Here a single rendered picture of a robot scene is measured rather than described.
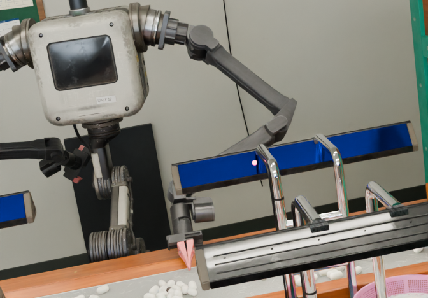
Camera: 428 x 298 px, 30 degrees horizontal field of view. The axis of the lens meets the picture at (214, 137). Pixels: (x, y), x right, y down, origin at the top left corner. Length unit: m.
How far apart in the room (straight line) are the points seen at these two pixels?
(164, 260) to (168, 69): 1.90
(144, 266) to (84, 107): 0.57
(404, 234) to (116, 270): 1.05
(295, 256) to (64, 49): 1.32
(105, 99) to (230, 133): 1.72
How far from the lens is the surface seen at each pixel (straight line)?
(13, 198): 2.00
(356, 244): 1.48
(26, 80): 4.08
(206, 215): 2.33
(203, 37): 2.57
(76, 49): 2.55
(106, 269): 2.34
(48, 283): 2.34
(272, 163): 1.85
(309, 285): 1.69
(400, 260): 2.19
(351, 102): 4.32
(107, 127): 2.67
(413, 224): 1.51
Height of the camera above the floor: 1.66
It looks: 15 degrees down
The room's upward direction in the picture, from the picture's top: 9 degrees counter-clockwise
